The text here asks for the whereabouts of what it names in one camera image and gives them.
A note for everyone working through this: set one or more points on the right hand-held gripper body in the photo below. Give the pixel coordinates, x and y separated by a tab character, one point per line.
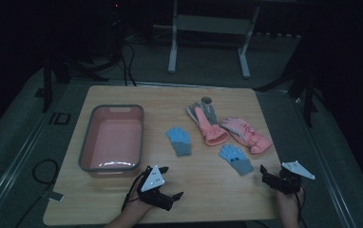
292	177

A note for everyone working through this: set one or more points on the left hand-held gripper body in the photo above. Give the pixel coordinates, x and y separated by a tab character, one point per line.
152	182

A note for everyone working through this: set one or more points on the plain blue knit glove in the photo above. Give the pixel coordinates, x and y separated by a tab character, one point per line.
179	139

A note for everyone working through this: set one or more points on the pink glove with white trim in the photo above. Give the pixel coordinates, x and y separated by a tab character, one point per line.
249	136

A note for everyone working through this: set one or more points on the blue knit glove with dots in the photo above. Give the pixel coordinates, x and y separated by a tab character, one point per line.
230	152

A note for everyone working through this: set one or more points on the pink basin with grey rim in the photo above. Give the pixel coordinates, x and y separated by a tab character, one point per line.
116	139

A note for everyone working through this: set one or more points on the pink glove with grey palm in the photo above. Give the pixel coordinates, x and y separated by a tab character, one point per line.
213	134

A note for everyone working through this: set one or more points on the person's right hand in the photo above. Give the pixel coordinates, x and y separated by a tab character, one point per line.
289	202

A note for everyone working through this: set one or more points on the person's left hand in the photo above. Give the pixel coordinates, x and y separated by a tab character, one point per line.
137	205

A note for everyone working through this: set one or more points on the black metal stand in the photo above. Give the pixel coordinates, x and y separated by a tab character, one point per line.
47	88
309	101

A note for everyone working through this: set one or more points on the dark equipment with red light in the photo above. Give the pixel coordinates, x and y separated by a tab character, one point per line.
116	19

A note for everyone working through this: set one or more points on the metal floor rail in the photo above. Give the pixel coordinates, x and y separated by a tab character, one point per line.
334	186
11	167

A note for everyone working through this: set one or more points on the white metal desk frame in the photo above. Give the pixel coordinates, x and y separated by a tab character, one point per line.
211	24

